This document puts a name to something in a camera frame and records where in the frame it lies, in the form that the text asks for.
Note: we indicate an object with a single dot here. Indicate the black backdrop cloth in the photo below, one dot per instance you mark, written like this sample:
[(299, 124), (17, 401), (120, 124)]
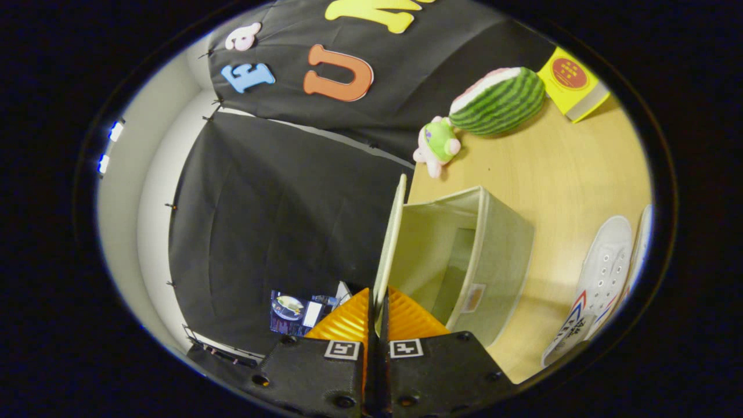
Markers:
[(273, 203)]

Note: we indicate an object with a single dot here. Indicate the pink and green plush toy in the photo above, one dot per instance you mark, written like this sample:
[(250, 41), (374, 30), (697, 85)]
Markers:
[(441, 142)]

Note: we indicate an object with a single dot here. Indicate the white canvas shoe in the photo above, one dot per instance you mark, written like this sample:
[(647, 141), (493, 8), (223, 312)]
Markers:
[(603, 273), (641, 244)]

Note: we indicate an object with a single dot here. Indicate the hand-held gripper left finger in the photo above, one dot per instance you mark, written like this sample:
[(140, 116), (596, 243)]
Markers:
[(369, 377)]

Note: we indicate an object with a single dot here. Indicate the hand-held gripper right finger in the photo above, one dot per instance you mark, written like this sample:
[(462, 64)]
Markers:
[(384, 377)]

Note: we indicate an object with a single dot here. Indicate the watermelon slice plush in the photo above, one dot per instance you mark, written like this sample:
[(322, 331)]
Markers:
[(499, 101)]

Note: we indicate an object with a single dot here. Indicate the beige fabric storage box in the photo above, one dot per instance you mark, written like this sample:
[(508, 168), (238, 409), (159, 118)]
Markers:
[(499, 255)]

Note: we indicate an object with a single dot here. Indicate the blue printed carton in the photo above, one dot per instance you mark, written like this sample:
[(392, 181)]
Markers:
[(290, 313)]

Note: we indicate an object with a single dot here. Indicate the ceiling light panel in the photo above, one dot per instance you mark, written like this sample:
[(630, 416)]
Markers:
[(103, 164), (116, 131)]

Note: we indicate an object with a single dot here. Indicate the white flat panel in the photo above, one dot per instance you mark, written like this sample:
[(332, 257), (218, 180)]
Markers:
[(343, 293)]

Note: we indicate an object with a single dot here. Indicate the yellow book with red circle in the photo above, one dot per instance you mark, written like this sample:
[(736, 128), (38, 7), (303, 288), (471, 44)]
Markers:
[(572, 81)]

